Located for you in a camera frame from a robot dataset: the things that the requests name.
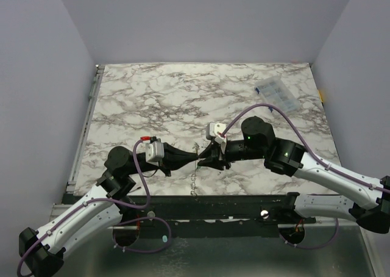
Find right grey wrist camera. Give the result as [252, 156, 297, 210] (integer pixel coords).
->
[206, 122, 226, 144]

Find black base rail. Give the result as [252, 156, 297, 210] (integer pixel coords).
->
[112, 192, 315, 243]

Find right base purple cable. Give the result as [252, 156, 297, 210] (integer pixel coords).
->
[285, 217, 342, 250]

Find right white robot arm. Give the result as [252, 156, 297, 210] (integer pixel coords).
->
[198, 117, 389, 234]

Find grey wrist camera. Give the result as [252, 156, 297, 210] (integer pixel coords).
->
[206, 122, 226, 144]
[145, 141, 165, 165]

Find clear plastic organizer box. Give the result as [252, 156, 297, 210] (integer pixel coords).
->
[254, 76, 300, 113]

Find yellow tape tab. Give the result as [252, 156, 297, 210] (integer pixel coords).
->
[318, 90, 325, 103]

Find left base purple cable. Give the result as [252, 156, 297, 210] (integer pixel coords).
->
[113, 215, 173, 254]

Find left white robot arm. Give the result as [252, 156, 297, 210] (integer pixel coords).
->
[16, 137, 199, 276]

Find metal side rail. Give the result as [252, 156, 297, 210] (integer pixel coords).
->
[65, 65, 105, 194]

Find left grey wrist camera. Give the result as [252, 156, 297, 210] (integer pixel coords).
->
[145, 141, 165, 165]

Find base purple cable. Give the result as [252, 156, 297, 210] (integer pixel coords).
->
[113, 215, 173, 254]
[285, 217, 342, 250]

